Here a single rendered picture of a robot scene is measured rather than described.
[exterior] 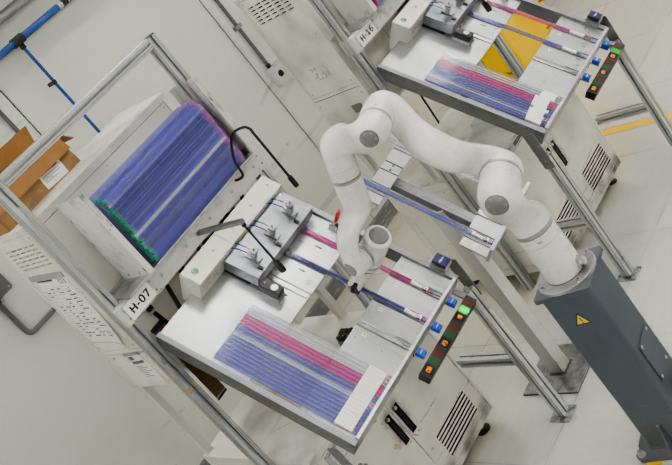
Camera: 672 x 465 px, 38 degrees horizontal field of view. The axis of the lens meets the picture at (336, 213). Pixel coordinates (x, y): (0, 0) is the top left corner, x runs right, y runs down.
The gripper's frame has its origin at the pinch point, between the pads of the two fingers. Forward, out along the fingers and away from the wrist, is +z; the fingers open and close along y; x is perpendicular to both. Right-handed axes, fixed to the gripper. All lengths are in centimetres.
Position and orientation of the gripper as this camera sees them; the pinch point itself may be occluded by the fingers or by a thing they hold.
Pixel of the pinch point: (357, 286)
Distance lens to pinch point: 315.2
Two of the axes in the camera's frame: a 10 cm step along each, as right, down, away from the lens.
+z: -1.8, 5.4, 8.2
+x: 8.5, 5.1, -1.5
